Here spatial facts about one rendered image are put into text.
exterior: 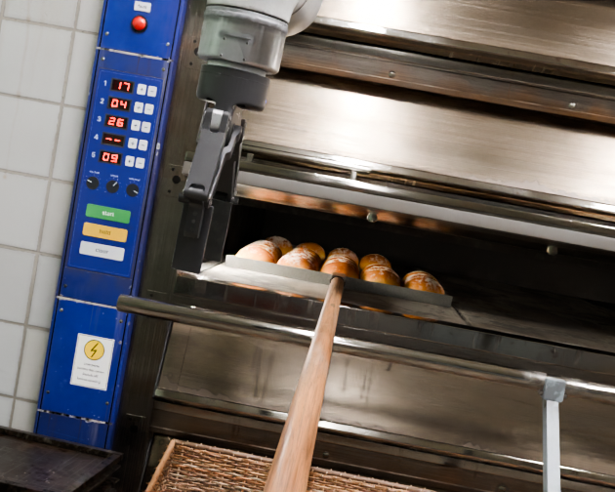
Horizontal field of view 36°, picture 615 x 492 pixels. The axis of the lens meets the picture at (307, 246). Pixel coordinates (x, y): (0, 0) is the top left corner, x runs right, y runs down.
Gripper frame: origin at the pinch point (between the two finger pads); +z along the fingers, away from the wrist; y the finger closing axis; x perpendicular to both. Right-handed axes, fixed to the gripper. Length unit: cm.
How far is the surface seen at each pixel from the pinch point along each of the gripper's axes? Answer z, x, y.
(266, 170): -9, -2, -72
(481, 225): -8, 39, -72
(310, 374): 10.2, 14.6, 0.3
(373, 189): -10, 18, -72
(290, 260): 11, 2, -123
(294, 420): 10.1, 14.2, 20.3
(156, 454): 53, -14, -87
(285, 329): 15, 8, -49
